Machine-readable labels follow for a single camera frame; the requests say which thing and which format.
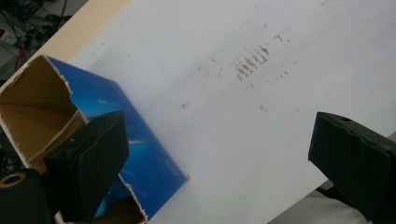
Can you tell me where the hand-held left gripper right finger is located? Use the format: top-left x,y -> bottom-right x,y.
307,111 -> 396,224

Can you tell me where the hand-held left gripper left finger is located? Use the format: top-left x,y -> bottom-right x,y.
43,109 -> 131,224

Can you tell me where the blue cardboard box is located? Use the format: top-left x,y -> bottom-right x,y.
0,54 -> 191,224

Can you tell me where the tangle of cables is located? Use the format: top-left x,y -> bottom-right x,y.
0,0 -> 80,80

